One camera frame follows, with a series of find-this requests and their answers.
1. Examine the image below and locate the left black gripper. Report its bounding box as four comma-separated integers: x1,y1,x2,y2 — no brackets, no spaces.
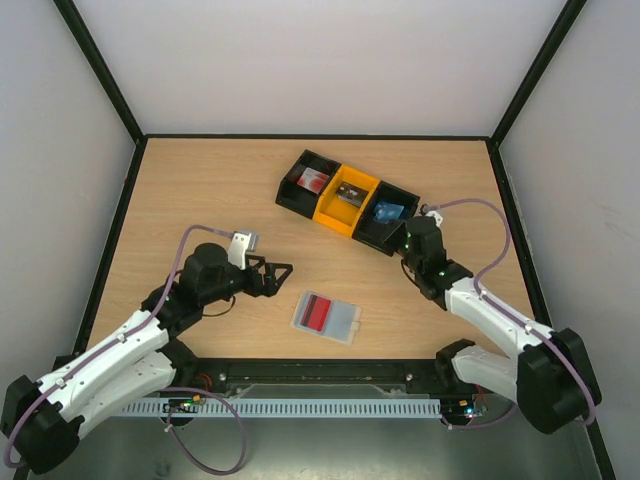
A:
201,254,293,307

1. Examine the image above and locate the black bin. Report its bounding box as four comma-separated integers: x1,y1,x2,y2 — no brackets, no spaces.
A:
352,181,420,256
275,149,342,219

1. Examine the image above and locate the blue card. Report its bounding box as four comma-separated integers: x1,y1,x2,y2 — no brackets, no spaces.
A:
374,200,405,224

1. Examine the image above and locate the yellow bin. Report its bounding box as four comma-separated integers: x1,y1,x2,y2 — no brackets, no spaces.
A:
312,165,380,237

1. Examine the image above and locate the beige card holder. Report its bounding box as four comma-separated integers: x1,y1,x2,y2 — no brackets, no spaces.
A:
290,291,362,346

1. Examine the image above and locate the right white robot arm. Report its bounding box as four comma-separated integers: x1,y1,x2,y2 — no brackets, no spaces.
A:
397,216,602,434

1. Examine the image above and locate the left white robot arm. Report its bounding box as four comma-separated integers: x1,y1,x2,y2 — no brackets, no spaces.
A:
1,243,293,474

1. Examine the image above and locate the dark card in bin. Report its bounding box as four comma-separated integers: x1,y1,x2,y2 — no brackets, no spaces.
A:
336,182,367,208

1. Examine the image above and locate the red white card in bin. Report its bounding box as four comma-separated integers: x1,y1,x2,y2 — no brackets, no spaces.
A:
296,167,329,194

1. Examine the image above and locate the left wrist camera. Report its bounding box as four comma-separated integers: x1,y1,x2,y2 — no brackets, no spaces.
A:
227,231,259,270

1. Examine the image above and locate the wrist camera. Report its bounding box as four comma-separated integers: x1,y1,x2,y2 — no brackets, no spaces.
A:
227,231,259,270
419,204,443,227

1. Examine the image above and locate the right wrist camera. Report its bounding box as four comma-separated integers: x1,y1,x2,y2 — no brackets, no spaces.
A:
419,204,443,227

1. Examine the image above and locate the black aluminium frame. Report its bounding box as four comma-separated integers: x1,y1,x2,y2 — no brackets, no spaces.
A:
0,0,640,480

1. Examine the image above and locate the grey slotted cable duct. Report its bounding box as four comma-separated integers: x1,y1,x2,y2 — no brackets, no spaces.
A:
116,398,441,419

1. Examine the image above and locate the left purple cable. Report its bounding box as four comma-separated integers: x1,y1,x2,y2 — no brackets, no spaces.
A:
3,225,248,475

